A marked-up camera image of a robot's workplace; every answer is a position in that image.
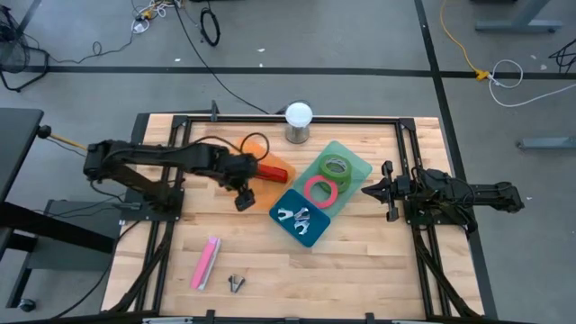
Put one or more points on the mint green plastic tray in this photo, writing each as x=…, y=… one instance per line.
x=360, y=173

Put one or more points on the grey desk foot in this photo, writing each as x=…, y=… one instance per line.
x=549, y=143

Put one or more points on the white teal staple remover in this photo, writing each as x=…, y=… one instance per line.
x=285, y=211
x=302, y=228

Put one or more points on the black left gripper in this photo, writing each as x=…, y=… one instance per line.
x=236, y=168

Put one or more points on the black desk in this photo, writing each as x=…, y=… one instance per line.
x=18, y=144

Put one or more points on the white dome lamp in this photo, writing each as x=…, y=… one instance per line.
x=298, y=114

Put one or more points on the green tape roll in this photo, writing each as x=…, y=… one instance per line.
x=322, y=167
x=345, y=186

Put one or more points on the red stapler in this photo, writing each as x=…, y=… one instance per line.
x=274, y=173

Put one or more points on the pink stapler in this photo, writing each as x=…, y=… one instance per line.
x=203, y=265

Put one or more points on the grey desk leg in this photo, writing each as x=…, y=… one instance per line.
x=517, y=26

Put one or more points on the black caster wheel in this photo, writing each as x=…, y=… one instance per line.
x=27, y=305

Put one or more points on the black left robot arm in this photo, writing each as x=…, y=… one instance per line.
x=148, y=155

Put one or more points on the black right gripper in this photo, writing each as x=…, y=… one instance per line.
x=396, y=189

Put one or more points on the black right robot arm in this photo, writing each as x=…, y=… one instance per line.
x=486, y=193

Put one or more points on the black staple remover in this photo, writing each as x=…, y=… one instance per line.
x=235, y=285

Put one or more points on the pink tape roll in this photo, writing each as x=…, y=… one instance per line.
x=321, y=205

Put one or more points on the orange translucent plastic tray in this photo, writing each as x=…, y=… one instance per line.
x=267, y=193

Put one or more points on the dark teal plastic tray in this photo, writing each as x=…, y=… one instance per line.
x=317, y=229

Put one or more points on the yellow rod black knob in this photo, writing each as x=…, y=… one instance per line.
x=43, y=132

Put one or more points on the black metal table frame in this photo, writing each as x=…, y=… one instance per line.
x=360, y=120

